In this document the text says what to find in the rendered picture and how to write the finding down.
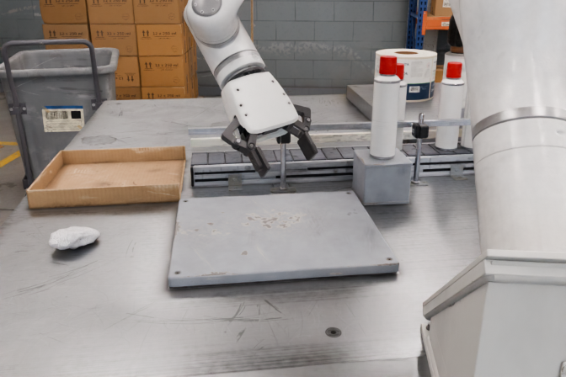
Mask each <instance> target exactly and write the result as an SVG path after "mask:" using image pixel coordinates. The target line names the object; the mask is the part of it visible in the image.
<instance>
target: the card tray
mask: <svg viewBox="0 0 566 377"><path fill-rule="evenodd" d="M185 163H186V157H185V146H155V147H132V148H110V149H87V150H64V151H59V152H58V154H57V155H56V156H55V157H54V158H53V160H52V161H51V162H50V163H49V165H48V166H47V167H46V168H45V169H44V171H43V172H42V173H41V174H40V176H39V177H38V178H37V179H36V180H35V181H34V182H33V183H32V184H31V185H30V187H29V188H28V189H27V190H26V194H27V199H28V204H29V208H30V209H46V208H63V207H80V206H97V205H115V204H148V203H166V202H179V200H180V199H181V193H182V187H183V180H184V169H185Z"/></svg>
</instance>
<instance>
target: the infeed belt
mask: <svg viewBox="0 0 566 377"><path fill-rule="evenodd" d="M460 145H461V142H457V149H456V150H455V151H442V150H438V149H436V148H435V143H430V144H422V147H421V156H442V155H462V154H473V151H471V150H466V149H463V148H461V147H460ZM363 149H370V146H352V147H351V146H344V147H322V148H321V149H320V148H317V150H318V154H317V155H316V156H315V157H314V158H313V159H312V160H311V161H321V160H341V159H354V152H353V150H363ZM262 152H263V153H264V156H265V158H266V159H267V161H268V162H280V149H278V150H262ZM401 152H402V153H403V154H404V155H405V156H406V157H415V152H416V144H413V145H412V144H408V145H403V147H402V151H401ZM306 160H307V159H306V158H305V156H304V155H303V153H302V150H301V148H300V149H289V150H288V149H286V161H287V162H300V161H306ZM240 163H251V161H250V160H249V158H248V157H246V156H244V154H241V152H240V151H225V155H224V151H214V152H209V153H208V152H192V157H191V164H190V166H193V168H194V166H199V165H220V164H240Z"/></svg>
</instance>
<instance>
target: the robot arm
mask: <svg viewBox="0 0 566 377"><path fill-rule="evenodd" d="M243 1H244V0H189V1H188V3H187V6H186V7H185V9H184V20H185V22H186V23H187V25H188V27H189V29H190V32H191V34H192V35H193V36H194V38H195V41H196V43H197V45H198V46H199V48H200V51H201V53H202V55H203V56H204V57H205V59H206V62H207V64H208V66H209V68H210V69H211V72H212V74H213V76H214V77H215V79H216V81H217V83H218V85H219V87H220V89H221V90H222V92H221V94H222V100H223V103H224V106H225V110H226V112H227V116H228V118H229V120H230V125H229V126H228V127H227V128H226V129H225V130H224V131H223V132H222V135H221V139H222V140H223V141H225V142H226V143H227V144H228V145H231V146H232V148H233V149H234V150H237V151H240V152H241V153H242V154H244V156H246V157H248V158H249V160H250V161H251V163H252V164H253V166H254V169H255V171H256V172H258V173H259V176H260V177H261V178H262V177H264V176H265V175H266V174H267V172H268V171H269V170H270V165H269V163H268V161H267V159H266V158H265V156H264V153H263V152H262V150H261V148H260V147H259V146H258V147H256V143H260V142H262V141H267V140H270V139H273V138H276V137H278V136H281V135H284V134H286V133H287V132H289V133H291V134H292V135H294V136H295V137H297V138H298V139H299V140H298V141H297V144H298V145H299V147H300V148H301V150H302V153H303V155H304V156H305V158H306V159H307V161H311V160H312V159H313V158H314V157H315V156H316V155H317V154H318V150H317V147H316V146H315V144H314V142H313V140H312V138H311V136H310V135H309V133H308V131H309V130H310V125H311V122H312V120H311V110H310V109H309V108H307V107H303V106H300V105H296V104H293V103H292V102H291V101H290V99H289V98H288V96H287V95H286V93H285V91H284V90H283V88H282V87H281V86H280V84H279V83H278V82H277V81H276V80H275V79H274V77H273V76H272V75H271V74H270V73H269V72H266V71H265V69H264V68H265V64H264V62H263V60H262V58H261V57H260V55H259V53H258V52H257V50H256V48H255V46H254V43H253V42H252V40H251V39H250V37H249V35H248V33H247V31H246V29H245V28H244V27H243V24H242V22H241V20H240V19H239V17H238V10H239V8H240V6H241V5H242V3H243ZM448 1H449V4H450V6H451V11H452V13H453V16H454V19H455V21H456V24H457V28H458V31H459V34H460V36H461V39H462V44H463V52H464V61H465V68H466V77H467V92H468V100H469V109H470V120H471V132H472V143H473V163H474V173H475V184H476V196H477V207H478V229H479V241H480V252H481V254H483V253H484V252H485V251H486V250H488V249H496V250H516V251H534V252H566V0H448ZM298 115H300V116H301V117H302V122H301V121H300V120H298ZM293 126H295V127H296V128H298V129H299V130H298V129H296V128H295V127H293ZM233 132H235V135H236V136H235V135H234V134H233ZM236 137H237V138H236Z"/></svg>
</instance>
